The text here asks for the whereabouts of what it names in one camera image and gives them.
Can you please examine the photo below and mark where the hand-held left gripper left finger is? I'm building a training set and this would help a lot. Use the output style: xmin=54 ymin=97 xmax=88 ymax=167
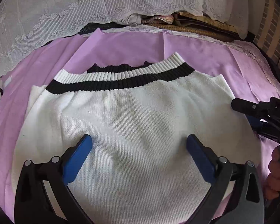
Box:
xmin=14 ymin=134 xmax=94 ymax=224

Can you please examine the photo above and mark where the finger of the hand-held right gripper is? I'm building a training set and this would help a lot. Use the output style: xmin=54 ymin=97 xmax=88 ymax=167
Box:
xmin=248 ymin=115 xmax=280 ymax=143
xmin=231 ymin=97 xmax=271 ymax=122

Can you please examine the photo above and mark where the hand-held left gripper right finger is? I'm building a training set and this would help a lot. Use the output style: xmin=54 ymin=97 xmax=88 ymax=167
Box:
xmin=186 ymin=134 xmax=265 ymax=224

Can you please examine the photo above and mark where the white knit sweater black trim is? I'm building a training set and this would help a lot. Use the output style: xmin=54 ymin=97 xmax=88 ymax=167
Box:
xmin=13 ymin=52 xmax=263 ymax=224

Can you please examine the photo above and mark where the person's right hand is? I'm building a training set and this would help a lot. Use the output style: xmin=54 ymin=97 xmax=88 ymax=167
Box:
xmin=265 ymin=146 xmax=280 ymax=200

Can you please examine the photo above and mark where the brick pattern curtain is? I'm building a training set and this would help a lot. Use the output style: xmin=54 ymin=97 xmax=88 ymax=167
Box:
xmin=253 ymin=0 xmax=280 ymax=80

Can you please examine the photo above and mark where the purple bed sheet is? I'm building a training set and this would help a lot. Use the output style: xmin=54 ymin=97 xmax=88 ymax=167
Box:
xmin=0 ymin=27 xmax=280 ymax=224

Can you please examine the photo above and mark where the white lace cover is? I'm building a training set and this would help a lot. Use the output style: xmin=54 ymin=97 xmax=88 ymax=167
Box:
xmin=0 ymin=0 xmax=251 ymax=82

